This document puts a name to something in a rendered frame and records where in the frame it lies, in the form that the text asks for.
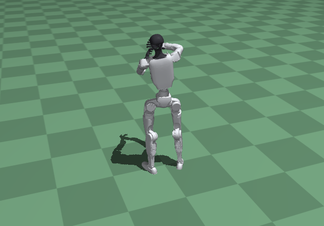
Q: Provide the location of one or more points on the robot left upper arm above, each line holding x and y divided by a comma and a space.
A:
143, 65

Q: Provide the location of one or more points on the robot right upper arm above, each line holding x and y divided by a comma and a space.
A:
176, 55

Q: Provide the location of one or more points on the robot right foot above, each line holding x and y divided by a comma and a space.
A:
179, 165

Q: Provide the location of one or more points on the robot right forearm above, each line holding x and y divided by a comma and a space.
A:
170, 46

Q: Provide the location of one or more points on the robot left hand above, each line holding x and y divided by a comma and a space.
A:
148, 53

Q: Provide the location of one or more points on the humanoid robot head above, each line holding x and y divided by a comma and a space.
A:
157, 39

